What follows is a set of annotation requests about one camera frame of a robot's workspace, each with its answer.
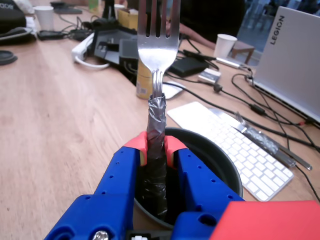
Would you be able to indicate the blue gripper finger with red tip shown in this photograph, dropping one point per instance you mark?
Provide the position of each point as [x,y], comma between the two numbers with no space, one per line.
[107,200]
[200,185]

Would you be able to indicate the tall gray cup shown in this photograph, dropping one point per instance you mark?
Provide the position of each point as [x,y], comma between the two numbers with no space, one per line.
[220,165]

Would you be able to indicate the white keyboard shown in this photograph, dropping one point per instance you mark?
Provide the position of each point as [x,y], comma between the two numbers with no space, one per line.
[250,162]

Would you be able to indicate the white computer mouse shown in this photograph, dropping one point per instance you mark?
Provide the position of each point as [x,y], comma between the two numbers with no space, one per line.
[173,91]

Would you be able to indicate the small white card pack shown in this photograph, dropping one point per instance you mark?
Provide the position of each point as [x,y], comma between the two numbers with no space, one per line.
[209,75]

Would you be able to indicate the yellow drink can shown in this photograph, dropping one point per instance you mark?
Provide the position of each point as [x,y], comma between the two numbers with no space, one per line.
[143,85]

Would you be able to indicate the black flat box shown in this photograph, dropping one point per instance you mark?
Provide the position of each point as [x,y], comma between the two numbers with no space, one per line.
[188,67]

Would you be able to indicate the silver slim adapter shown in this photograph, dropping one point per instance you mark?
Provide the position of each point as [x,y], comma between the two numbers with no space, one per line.
[228,62]

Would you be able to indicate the white paper cup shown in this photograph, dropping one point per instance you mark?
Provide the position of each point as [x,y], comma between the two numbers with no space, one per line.
[45,17]
[225,46]

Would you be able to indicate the silver Legion laptop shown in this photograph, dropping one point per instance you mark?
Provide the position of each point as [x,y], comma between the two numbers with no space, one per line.
[290,70]

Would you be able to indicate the black keyboard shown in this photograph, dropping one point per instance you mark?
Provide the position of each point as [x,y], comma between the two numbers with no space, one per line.
[112,47]

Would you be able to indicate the person in dark shirt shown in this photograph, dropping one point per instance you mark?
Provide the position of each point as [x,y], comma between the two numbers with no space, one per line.
[212,17]

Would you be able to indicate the black phone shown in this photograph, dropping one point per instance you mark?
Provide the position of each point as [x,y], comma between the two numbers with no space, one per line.
[50,35]

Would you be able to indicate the black round lid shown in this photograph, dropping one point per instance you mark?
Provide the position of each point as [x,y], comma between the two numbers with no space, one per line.
[7,57]

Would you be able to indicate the tan cardboard box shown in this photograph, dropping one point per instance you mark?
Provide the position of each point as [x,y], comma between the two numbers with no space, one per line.
[127,20]

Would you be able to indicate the black bottle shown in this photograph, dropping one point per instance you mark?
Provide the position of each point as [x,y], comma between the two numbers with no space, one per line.
[109,8]

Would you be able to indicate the green drink can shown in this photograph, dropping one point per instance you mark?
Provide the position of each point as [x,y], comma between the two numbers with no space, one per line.
[93,5]

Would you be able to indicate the black fabric bag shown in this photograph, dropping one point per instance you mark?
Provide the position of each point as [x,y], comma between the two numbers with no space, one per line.
[12,22]

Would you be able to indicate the red camera mount bracket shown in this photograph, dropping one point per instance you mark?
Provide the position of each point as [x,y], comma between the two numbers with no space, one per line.
[270,222]

